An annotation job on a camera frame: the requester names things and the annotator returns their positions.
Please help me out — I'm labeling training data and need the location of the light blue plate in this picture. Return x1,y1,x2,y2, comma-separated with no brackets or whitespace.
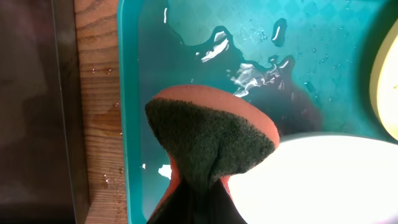
228,134,397,223

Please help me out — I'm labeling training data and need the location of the green and pink sponge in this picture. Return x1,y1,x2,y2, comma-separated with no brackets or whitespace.
145,85,280,224

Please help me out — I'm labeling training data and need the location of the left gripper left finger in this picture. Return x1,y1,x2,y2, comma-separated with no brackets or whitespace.
147,182,197,224

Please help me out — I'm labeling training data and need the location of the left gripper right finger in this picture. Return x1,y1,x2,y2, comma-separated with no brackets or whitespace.
198,180,246,224

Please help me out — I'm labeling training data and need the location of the black plastic tray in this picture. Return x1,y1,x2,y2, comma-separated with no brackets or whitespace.
1,0,90,223

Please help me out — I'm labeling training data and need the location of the teal plastic tray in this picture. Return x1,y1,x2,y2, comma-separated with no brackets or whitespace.
118,0,397,223

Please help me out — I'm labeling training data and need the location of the yellow-green plate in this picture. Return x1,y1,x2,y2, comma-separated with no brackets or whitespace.
369,22,397,139

